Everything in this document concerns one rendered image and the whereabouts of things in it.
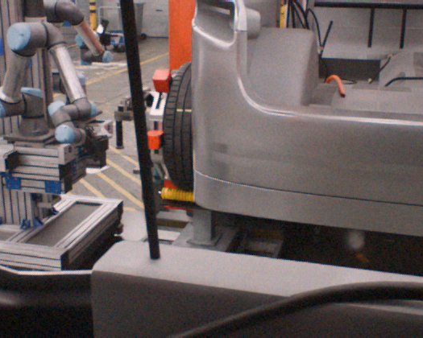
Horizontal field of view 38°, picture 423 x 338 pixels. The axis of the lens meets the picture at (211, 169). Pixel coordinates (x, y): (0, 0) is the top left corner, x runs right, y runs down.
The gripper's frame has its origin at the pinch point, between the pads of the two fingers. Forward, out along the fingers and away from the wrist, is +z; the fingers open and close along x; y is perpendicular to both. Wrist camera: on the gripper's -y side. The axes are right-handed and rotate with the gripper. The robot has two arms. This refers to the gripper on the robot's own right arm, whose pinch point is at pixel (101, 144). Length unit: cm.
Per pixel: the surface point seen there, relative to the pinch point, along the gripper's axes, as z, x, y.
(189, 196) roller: 29, -19, -39
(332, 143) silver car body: -75, -98, -63
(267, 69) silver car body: -5, -87, -13
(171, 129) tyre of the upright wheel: -0.2, -34.3, -12.0
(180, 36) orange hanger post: 62, -48, 49
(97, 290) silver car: -220, -81, -80
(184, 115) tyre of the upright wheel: -0.2, -43.4, -9.5
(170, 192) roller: 29.1, -10.6, -32.4
